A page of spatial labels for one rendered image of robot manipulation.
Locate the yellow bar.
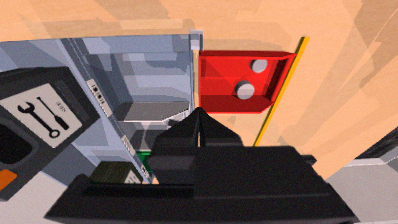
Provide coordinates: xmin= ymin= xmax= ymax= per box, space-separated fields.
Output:
xmin=253 ymin=37 xmax=310 ymax=146

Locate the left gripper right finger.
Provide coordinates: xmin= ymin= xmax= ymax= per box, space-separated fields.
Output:
xmin=199 ymin=107 xmax=244 ymax=146

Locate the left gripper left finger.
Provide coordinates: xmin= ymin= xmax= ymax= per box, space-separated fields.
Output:
xmin=152 ymin=107 xmax=199 ymax=148

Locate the red bin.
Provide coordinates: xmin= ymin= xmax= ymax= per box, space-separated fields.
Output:
xmin=198 ymin=50 xmax=296 ymax=114

